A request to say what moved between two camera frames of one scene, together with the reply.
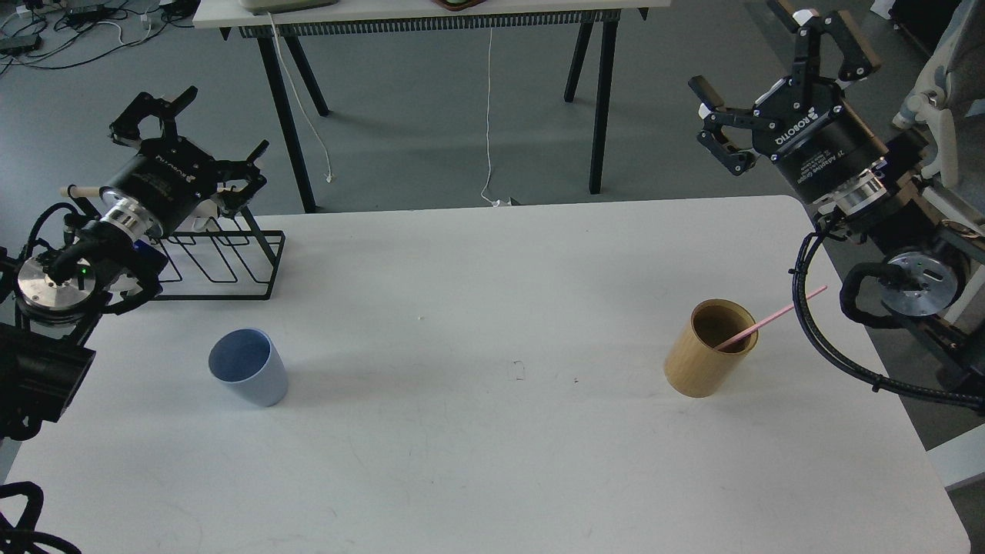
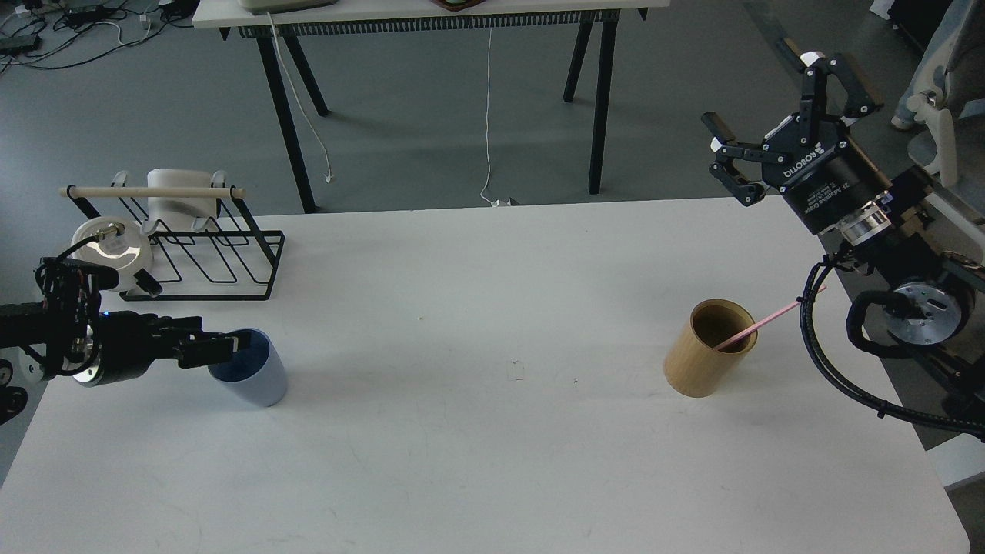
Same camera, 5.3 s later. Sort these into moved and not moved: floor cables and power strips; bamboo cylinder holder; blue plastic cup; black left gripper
Moved: black left gripper
Not moved: blue plastic cup; floor cables and power strips; bamboo cylinder holder
